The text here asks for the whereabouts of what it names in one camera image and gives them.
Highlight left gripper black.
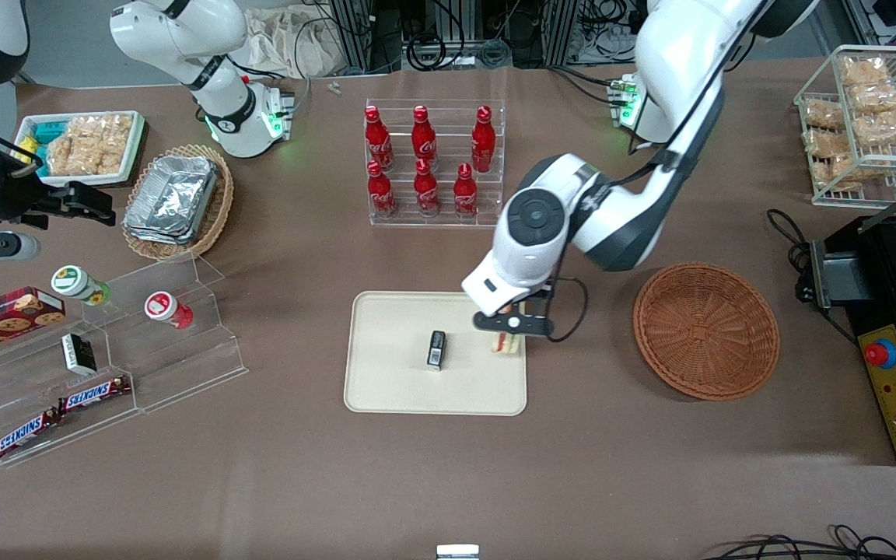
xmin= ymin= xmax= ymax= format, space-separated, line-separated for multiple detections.
xmin=496 ymin=288 xmax=557 ymax=318

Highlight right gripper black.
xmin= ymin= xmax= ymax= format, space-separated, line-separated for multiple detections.
xmin=0 ymin=174 xmax=117 ymax=231

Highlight white rectangular snack tray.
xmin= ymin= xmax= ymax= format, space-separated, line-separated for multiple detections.
xmin=12 ymin=110 xmax=145 ymax=188

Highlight oval light wicker basket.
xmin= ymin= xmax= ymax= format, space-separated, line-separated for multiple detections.
xmin=121 ymin=144 xmax=235 ymax=262

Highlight beige plastic tray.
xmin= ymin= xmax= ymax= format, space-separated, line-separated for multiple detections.
xmin=343 ymin=291 xmax=528 ymax=417

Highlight round brown wicker basket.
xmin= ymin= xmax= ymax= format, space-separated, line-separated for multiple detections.
xmin=633 ymin=263 xmax=781 ymax=402

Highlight bag of rice crackers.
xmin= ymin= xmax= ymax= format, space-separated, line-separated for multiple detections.
xmin=45 ymin=114 xmax=135 ymax=177

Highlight yellow snack packet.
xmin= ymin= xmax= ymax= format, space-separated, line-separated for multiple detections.
xmin=16 ymin=140 xmax=44 ymax=177

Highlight green lid drink bottle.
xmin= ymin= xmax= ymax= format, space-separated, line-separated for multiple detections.
xmin=51 ymin=265 xmax=112 ymax=306

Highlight stack of foil containers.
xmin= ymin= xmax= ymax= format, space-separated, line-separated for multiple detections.
xmin=122 ymin=154 xmax=220 ymax=247

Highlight teal snack packet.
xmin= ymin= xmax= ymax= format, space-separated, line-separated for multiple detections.
xmin=30 ymin=119 xmax=69 ymax=146

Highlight clear acrylic bottle rack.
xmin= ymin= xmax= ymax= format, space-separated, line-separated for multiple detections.
xmin=365 ymin=98 xmax=513 ymax=229

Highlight red lid drink bottle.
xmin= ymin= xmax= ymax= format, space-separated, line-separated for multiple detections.
xmin=144 ymin=291 xmax=194 ymax=331

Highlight red cola bottle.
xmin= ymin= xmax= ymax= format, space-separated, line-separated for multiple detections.
xmin=364 ymin=105 xmax=395 ymax=173
xmin=471 ymin=105 xmax=497 ymax=174
xmin=411 ymin=105 xmax=439 ymax=173
xmin=453 ymin=163 xmax=480 ymax=220
xmin=367 ymin=160 xmax=398 ymax=219
xmin=414 ymin=159 xmax=442 ymax=217

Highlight red cookie box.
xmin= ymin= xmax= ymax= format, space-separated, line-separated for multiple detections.
xmin=0 ymin=287 xmax=67 ymax=362

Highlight clear acrylic stepped shelf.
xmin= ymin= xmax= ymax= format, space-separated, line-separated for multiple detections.
xmin=0 ymin=255 xmax=250 ymax=469

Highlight snickers chocolate bar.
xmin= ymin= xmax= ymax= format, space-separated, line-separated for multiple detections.
xmin=58 ymin=376 xmax=133 ymax=414
xmin=0 ymin=408 xmax=62 ymax=460

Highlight beige cloth bag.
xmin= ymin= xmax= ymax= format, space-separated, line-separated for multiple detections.
xmin=241 ymin=5 xmax=341 ymax=79

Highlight bag of fried snacks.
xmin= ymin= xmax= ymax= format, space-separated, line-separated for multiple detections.
xmin=849 ymin=82 xmax=896 ymax=114
xmin=803 ymin=100 xmax=847 ymax=131
xmin=806 ymin=128 xmax=858 ymax=159
xmin=841 ymin=56 xmax=891 ymax=86
xmin=852 ymin=109 xmax=896 ymax=148
xmin=812 ymin=154 xmax=878 ymax=191

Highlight black tabletop appliance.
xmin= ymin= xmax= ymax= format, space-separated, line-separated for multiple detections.
xmin=843 ymin=214 xmax=896 ymax=467

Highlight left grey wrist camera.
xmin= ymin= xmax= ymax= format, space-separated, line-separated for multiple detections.
xmin=473 ymin=310 xmax=555 ymax=338

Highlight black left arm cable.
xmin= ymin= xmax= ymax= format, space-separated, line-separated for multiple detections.
xmin=545 ymin=132 xmax=698 ymax=344

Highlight black appliance power cord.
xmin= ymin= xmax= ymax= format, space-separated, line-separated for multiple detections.
xmin=766 ymin=208 xmax=861 ymax=347

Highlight aluminium frame rack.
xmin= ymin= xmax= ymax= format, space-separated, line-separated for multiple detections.
xmin=327 ymin=0 xmax=651 ymax=72

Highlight black floor cables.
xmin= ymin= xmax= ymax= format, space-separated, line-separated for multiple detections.
xmin=701 ymin=524 xmax=896 ymax=560

